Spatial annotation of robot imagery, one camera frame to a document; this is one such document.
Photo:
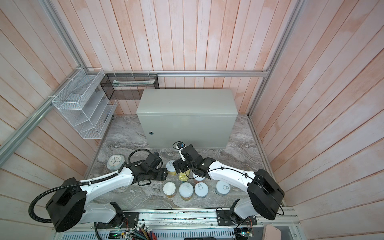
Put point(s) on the black mesh wall basket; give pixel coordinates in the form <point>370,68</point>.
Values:
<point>128,87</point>

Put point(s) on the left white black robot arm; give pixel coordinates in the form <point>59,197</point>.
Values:
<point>72,203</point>

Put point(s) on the yellow can plain lid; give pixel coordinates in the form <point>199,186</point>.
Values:
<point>169,189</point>

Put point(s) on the grey metal cabinet box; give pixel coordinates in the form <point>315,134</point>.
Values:
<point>203,118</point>

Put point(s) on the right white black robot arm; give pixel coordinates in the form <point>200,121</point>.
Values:
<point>265,196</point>

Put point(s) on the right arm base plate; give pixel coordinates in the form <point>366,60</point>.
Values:
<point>229,218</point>

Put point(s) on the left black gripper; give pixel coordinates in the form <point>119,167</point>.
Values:
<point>160,177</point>

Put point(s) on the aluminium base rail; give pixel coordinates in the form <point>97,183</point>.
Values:
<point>189,224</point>

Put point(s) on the small white round clock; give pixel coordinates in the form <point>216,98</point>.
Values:
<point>115,162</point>

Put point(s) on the yellow label white-lid can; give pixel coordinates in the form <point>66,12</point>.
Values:
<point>170,168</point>

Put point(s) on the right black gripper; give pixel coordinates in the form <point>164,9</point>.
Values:
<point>183,168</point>

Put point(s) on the teal label pull-tab can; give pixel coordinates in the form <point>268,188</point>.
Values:
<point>222,188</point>

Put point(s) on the orange can plain lid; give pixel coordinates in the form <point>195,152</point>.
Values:
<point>186,191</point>

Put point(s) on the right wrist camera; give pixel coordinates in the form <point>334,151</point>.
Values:
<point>179,146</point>

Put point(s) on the blue label pull-tab can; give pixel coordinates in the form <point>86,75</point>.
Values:
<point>201,189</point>

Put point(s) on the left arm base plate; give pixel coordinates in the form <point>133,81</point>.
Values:
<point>126,220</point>

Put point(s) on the brown label pull-tab can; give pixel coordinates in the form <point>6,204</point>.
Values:
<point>198,179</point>

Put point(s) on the white wire mesh shelf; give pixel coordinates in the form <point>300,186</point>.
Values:
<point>84,104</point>

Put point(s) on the yellow oval sardine tin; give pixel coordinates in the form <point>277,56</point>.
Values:
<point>184,176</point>

